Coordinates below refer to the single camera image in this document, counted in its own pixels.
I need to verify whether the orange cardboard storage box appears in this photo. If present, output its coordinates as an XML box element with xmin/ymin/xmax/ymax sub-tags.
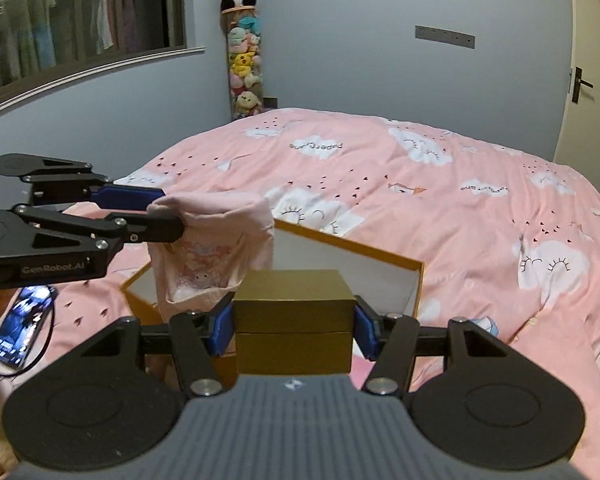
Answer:
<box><xmin>123</xmin><ymin>222</ymin><xmax>424</xmax><ymax>387</ymax></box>

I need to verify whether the pink cloud-print bedsheet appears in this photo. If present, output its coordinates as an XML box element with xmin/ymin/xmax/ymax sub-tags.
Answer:
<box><xmin>0</xmin><ymin>106</ymin><xmax>600</xmax><ymax>480</ymax></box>

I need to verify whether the clear tube of plush toys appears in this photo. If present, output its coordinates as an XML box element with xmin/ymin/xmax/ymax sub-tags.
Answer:
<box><xmin>221</xmin><ymin>6</ymin><xmax>264</xmax><ymax>120</ymax></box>

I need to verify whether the grey wall switch panel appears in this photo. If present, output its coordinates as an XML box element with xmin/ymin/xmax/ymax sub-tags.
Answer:
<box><xmin>415</xmin><ymin>25</ymin><xmax>476</xmax><ymax>50</ymax></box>

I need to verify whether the black door handle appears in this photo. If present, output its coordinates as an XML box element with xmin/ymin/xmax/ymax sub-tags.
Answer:
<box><xmin>571</xmin><ymin>66</ymin><xmax>594</xmax><ymax>104</ymax></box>

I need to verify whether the window frame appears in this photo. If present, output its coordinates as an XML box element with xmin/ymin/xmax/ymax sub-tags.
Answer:
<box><xmin>0</xmin><ymin>0</ymin><xmax>200</xmax><ymax>115</ymax></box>

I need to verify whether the black smartphone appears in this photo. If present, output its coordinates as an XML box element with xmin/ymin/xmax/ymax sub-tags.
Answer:
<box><xmin>0</xmin><ymin>285</ymin><xmax>57</xmax><ymax>370</ymax></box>

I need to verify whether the pink printed cloth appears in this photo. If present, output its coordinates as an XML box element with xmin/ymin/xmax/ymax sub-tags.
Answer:
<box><xmin>148</xmin><ymin>192</ymin><xmax>274</xmax><ymax>321</ymax></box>

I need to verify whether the gold gift box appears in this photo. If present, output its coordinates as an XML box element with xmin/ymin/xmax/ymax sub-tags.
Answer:
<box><xmin>232</xmin><ymin>270</ymin><xmax>356</xmax><ymax>376</ymax></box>

